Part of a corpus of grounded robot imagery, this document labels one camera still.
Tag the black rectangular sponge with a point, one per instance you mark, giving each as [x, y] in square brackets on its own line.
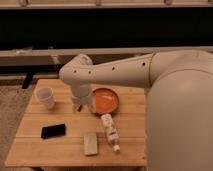
[53, 131]

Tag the white plastic bottle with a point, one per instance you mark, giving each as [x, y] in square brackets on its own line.
[111, 132]

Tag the wooden table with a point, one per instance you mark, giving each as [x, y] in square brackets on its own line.
[30, 150]

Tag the orange plate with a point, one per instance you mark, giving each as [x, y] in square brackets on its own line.
[105, 100]

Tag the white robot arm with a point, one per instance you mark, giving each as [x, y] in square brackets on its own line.
[179, 114]

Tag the white sponge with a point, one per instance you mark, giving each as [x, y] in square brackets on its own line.
[90, 144]

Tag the white paper cup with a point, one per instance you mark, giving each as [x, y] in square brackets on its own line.
[45, 96]

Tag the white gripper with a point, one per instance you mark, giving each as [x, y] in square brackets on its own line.
[81, 95]

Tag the dark red pepper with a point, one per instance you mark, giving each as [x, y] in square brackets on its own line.
[79, 108]

